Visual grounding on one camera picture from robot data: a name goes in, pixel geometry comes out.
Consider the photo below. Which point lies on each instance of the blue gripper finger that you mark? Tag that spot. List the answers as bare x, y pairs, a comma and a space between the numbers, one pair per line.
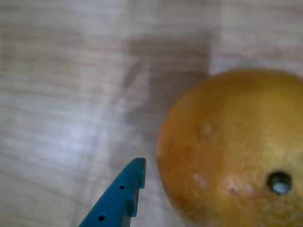
118, 201

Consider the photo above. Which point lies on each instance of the yellowish orange with stem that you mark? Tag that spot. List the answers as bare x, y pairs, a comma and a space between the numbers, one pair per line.
236, 146

